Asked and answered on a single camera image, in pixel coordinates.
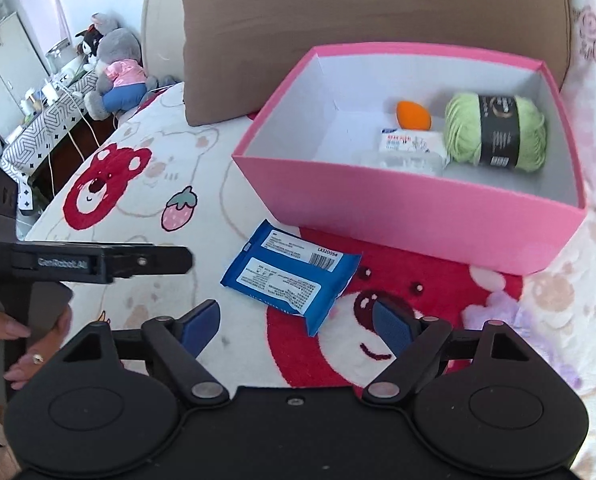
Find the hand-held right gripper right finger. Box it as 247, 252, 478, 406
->
361, 296, 533, 407

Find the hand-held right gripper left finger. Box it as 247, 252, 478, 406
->
62, 299, 230, 407

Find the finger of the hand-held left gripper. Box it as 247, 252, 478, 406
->
110, 244, 195, 278

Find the blue wet wipes pack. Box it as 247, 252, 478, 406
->
220, 219, 363, 338

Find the pink cardboard box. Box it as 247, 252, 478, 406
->
232, 44, 588, 276

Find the small white tissue packet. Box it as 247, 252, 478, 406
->
377, 127, 450, 158

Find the green yarn ball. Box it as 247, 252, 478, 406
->
443, 91, 549, 173

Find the orange makeup sponge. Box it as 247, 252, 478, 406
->
396, 101, 433, 131

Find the person's left hand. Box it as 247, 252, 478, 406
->
0, 297, 74, 388

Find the patterned cloth nightstand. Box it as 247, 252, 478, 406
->
0, 67, 103, 211

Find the white cabinet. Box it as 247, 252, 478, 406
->
0, 10, 51, 136

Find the black and white plush toy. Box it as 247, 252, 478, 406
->
75, 12, 108, 73

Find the grey plush rabbit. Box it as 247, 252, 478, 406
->
82, 27, 161, 122

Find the brown pillow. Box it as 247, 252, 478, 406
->
177, 0, 573, 128

